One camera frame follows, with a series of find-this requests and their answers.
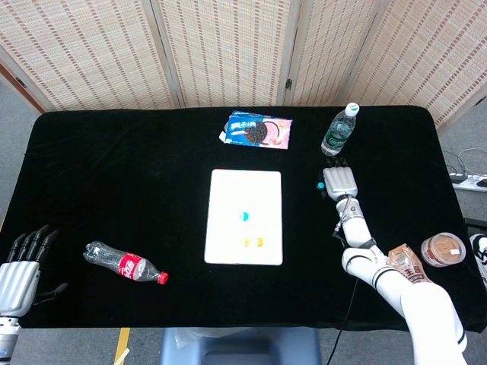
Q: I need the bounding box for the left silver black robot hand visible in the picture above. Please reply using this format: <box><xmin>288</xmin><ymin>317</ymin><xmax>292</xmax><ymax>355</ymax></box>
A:
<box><xmin>0</xmin><ymin>224</ymin><xmax>68</xmax><ymax>316</ymax></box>

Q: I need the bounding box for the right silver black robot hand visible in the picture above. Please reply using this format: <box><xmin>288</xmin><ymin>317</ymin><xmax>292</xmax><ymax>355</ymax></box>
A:
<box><xmin>317</xmin><ymin>157</ymin><xmax>359</xmax><ymax>203</ymax></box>

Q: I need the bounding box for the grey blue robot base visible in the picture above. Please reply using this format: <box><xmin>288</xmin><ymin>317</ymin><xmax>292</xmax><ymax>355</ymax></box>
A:
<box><xmin>158</xmin><ymin>326</ymin><xmax>324</xmax><ymax>365</ymax></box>

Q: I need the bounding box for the white rectangular board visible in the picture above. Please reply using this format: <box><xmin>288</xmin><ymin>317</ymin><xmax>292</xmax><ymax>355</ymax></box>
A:
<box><xmin>203</xmin><ymin>169</ymin><xmax>284</xmax><ymax>266</ymax></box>

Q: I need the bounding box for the green label water bottle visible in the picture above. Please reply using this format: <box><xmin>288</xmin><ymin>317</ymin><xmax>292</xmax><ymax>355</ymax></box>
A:
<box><xmin>320</xmin><ymin>102</ymin><xmax>361</xmax><ymax>157</ymax></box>

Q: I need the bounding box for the blue pink cookie pack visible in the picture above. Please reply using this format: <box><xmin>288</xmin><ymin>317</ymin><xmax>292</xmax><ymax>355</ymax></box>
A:
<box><xmin>218</xmin><ymin>110</ymin><xmax>294</xmax><ymax>151</ymax></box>

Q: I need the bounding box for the brown snack pouch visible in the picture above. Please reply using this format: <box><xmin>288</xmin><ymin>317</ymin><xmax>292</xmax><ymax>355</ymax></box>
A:
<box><xmin>387</xmin><ymin>243</ymin><xmax>433</xmax><ymax>285</ymax></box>

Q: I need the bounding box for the red label cola bottle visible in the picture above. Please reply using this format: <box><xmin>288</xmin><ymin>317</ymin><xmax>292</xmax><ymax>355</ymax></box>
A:
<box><xmin>82</xmin><ymin>240</ymin><xmax>170</xmax><ymax>285</ymax></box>

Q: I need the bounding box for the round brown lidded cup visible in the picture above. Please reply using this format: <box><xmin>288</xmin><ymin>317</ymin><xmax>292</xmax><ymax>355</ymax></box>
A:
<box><xmin>420</xmin><ymin>232</ymin><xmax>467</xmax><ymax>268</ymax></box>

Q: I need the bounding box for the white power strip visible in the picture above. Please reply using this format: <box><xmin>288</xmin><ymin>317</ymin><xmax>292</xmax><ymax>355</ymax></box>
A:
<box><xmin>449</xmin><ymin>173</ymin><xmax>487</xmax><ymax>192</ymax></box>

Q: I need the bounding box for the black velvet tablecloth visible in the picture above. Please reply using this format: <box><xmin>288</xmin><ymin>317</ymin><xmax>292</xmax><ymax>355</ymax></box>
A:
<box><xmin>0</xmin><ymin>105</ymin><xmax>487</xmax><ymax>332</ymax></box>

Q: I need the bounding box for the black white sneaker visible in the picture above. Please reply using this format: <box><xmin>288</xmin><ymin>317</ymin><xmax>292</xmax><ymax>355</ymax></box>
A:
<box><xmin>468</xmin><ymin>233</ymin><xmax>487</xmax><ymax>286</ymax></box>

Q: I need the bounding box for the woven bamboo folding screen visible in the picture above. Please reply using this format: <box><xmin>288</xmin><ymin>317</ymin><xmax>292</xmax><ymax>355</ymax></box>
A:
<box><xmin>0</xmin><ymin>0</ymin><xmax>487</xmax><ymax>129</ymax></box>

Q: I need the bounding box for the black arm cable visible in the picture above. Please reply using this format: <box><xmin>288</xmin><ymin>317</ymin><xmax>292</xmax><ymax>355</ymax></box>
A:
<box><xmin>326</xmin><ymin>276</ymin><xmax>359</xmax><ymax>365</ymax></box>

